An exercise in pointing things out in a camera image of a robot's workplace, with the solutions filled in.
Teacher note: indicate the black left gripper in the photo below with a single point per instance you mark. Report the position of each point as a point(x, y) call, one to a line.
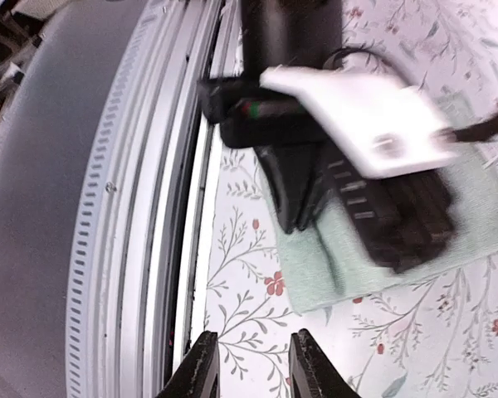
point(276, 126)

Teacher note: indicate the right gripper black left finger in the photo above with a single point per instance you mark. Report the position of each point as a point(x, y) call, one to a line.
point(198, 374)

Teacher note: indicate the green towel with panda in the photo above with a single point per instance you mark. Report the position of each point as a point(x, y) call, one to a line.
point(375, 235)

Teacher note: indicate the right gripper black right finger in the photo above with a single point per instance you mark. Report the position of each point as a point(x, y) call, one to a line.
point(312, 374)

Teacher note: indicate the aluminium front frame rail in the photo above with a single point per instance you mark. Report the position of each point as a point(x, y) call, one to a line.
point(102, 150)

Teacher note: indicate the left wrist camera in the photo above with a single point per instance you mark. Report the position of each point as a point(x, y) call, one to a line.
point(383, 125)

